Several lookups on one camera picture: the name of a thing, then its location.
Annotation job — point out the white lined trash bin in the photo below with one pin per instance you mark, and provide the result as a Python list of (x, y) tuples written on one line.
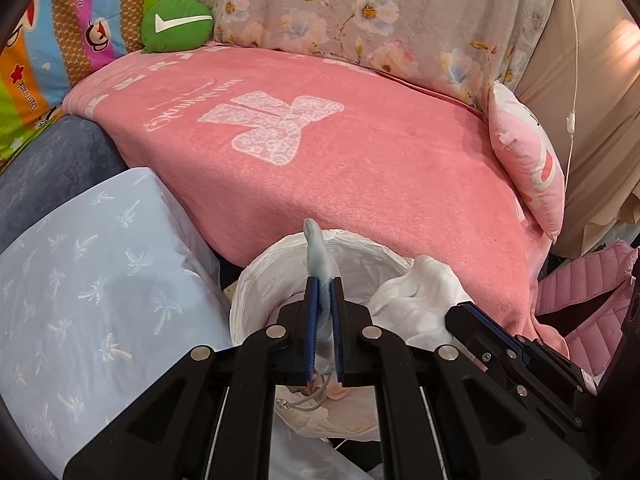
[(360, 270)]

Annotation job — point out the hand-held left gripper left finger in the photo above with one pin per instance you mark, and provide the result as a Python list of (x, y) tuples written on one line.
[(311, 340)]

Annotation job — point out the blue-grey cushion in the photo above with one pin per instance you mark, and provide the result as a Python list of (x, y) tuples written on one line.
[(65, 160)]

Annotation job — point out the white cloth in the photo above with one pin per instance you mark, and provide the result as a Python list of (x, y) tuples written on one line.
[(420, 295)]

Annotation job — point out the pink quilted jacket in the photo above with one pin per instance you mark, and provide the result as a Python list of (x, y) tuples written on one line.
[(600, 270)]

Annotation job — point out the grey floral bedsheet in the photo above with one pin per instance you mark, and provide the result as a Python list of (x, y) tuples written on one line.
[(350, 10)]

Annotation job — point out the striped monkey print blanket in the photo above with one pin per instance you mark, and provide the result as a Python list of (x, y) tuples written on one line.
[(75, 35)]

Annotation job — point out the white plastic bag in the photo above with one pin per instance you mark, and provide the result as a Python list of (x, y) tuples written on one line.
[(320, 460)]

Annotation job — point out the green round cushion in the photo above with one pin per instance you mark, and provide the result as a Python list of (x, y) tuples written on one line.
[(175, 35)]

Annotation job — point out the light blue face mask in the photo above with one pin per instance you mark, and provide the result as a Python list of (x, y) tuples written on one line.
[(320, 260)]

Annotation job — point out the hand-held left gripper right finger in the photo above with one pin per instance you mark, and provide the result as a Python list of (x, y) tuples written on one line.
[(339, 340)]

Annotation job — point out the pink blanket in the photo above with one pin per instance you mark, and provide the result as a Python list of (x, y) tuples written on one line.
[(350, 185)]

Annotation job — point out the pink and white cushion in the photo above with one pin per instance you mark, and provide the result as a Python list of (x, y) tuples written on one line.
[(525, 160)]

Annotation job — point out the beige fabric cover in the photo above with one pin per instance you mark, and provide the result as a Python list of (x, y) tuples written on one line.
[(600, 110)]

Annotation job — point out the light blue palm-print pillow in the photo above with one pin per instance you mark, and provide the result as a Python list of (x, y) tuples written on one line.
[(100, 285)]

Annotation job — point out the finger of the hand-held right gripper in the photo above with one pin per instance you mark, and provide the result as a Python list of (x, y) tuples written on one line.
[(480, 335)]

